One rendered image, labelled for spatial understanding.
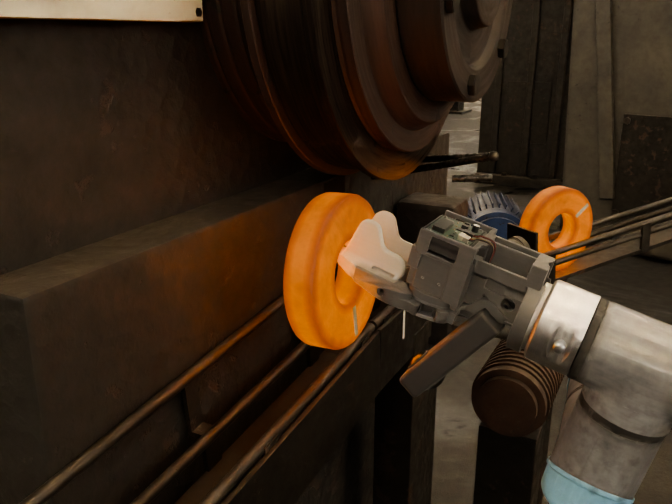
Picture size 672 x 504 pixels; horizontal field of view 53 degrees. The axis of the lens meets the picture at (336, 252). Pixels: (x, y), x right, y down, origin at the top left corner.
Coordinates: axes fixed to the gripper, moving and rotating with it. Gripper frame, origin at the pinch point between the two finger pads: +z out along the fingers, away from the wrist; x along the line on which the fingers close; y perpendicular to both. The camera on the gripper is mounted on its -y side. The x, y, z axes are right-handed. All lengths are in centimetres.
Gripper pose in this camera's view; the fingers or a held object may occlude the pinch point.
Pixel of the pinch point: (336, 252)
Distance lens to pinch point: 68.0
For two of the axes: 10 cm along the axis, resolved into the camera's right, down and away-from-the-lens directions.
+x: -4.6, 2.8, -8.4
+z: -8.6, -3.8, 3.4
